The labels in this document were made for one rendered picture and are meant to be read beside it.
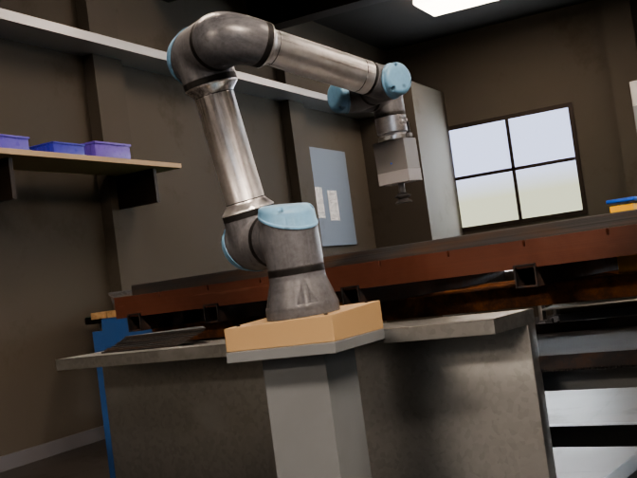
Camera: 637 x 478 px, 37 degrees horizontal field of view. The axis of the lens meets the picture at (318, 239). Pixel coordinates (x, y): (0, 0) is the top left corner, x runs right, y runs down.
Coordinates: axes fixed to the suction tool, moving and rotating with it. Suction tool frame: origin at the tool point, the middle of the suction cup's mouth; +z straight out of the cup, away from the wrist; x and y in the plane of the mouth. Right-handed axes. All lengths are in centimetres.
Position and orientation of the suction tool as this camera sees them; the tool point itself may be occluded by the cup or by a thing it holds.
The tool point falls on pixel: (404, 202)
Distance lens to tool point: 228.5
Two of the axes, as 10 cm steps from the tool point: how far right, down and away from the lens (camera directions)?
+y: -8.1, 1.4, 5.6
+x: -5.6, 0.7, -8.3
